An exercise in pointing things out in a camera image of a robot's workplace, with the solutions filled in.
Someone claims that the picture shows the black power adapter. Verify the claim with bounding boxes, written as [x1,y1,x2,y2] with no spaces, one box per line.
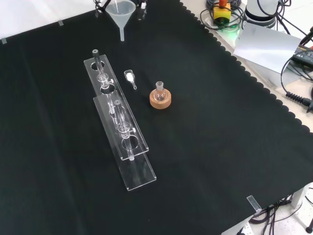
[292,45,313,66]

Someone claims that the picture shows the clear round-bottom glass flask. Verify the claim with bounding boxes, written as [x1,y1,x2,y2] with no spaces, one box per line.
[156,81,168,102]

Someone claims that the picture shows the pale board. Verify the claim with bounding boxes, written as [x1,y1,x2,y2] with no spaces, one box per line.
[233,23,302,74]

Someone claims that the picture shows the small glass weighing funnel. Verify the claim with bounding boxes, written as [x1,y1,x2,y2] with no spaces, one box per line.
[123,70,138,91]

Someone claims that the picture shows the black coiled cable with plug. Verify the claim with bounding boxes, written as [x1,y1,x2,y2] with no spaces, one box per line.
[285,91,313,114]

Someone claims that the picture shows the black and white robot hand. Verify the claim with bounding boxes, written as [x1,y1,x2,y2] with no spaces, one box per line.
[94,0,148,21]

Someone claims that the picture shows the clear acrylic funnel stand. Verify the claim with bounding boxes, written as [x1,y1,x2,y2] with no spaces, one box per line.
[83,49,157,192]

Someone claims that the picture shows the yellow stop button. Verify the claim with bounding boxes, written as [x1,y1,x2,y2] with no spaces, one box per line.
[213,0,232,25]

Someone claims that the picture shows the black cable loop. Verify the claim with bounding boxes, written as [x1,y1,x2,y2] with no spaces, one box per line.
[280,53,313,95]

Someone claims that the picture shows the black floor cables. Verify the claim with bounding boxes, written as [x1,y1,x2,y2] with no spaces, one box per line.
[248,187,313,235]

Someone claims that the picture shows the cork ring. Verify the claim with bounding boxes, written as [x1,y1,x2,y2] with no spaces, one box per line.
[149,88,172,109]

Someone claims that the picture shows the black cloth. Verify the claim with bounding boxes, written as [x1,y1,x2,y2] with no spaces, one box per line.
[0,0,313,235]

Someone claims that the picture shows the clear plastic funnel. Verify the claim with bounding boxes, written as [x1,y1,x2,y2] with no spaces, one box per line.
[105,0,136,42]

